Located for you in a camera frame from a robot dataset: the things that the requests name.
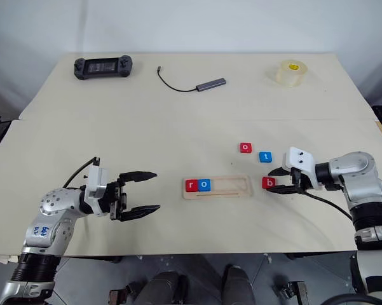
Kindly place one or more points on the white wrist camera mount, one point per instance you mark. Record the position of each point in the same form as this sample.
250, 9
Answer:
306, 166
97, 181

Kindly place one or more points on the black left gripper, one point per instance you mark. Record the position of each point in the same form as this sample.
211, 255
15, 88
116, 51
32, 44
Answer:
117, 198

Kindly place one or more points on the red letter o block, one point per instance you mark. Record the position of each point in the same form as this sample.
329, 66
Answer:
246, 148

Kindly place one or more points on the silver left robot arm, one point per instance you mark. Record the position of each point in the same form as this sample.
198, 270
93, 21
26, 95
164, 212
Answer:
47, 222

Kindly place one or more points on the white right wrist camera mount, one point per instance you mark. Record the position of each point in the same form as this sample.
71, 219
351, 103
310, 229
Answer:
306, 166

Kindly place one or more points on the clear tape roll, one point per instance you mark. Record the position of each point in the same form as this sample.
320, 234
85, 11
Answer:
289, 77

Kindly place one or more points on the red letter r block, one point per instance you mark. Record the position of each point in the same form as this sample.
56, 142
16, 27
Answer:
191, 185

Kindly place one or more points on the black handheld controller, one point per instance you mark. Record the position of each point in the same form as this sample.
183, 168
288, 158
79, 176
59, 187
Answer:
103, 67

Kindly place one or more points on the wooden letter tray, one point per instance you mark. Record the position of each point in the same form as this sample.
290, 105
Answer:
216, 196

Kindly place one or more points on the blue letter o block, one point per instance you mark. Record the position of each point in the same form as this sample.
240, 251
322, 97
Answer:
204, 185

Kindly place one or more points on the red letter b block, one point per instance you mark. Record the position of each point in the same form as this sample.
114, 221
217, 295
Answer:
269, 183

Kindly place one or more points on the blue letter t block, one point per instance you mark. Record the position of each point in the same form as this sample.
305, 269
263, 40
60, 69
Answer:
265, 157

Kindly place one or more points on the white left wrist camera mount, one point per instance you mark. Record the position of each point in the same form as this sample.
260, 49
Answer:
97, 181

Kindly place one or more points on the wide dark rounded shape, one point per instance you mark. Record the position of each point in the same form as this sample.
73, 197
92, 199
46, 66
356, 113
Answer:
163, 287

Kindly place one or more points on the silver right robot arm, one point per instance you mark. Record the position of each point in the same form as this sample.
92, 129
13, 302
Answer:
365, 190

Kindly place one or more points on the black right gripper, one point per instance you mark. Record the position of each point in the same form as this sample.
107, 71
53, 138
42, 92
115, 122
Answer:
300, 182

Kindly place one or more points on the narrow dark rounded shape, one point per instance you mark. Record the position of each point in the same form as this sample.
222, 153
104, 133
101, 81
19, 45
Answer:
236, 284

